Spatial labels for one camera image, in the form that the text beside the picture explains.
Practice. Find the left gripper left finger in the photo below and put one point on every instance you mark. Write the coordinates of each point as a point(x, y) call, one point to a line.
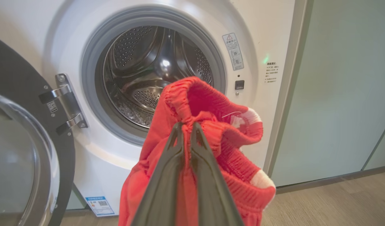
point(162, 194)

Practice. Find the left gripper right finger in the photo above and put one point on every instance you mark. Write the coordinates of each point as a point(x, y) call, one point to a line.
point(211, 194)

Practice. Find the red knit garment white patches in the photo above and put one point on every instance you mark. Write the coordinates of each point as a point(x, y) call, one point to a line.
point(242, 166)

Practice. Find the red smooth fabric garment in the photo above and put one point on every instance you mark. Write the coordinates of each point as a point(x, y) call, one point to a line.
point(161, 125)

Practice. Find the washing machine glass door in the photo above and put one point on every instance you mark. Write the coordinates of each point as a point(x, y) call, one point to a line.
point(13, 81)

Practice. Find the white front-load washing machine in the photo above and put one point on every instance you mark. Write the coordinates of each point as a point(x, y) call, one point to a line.
point(258, 131)

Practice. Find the black door latch socket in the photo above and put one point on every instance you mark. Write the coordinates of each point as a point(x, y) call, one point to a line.
point(239, 85)

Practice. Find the metal washing machine door hinge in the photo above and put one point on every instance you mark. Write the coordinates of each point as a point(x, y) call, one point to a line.
point(70, 103)

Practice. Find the blue energy label sticker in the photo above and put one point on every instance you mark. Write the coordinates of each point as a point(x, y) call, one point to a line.
point(100, 206)

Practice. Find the small printed text label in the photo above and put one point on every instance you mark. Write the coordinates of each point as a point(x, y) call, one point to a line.
point(271, 72)

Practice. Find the small QR code sticker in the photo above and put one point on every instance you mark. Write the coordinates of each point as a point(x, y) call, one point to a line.
point(52, 107)

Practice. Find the grey warning sticker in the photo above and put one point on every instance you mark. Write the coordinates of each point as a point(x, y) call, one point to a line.
point(233, 51)

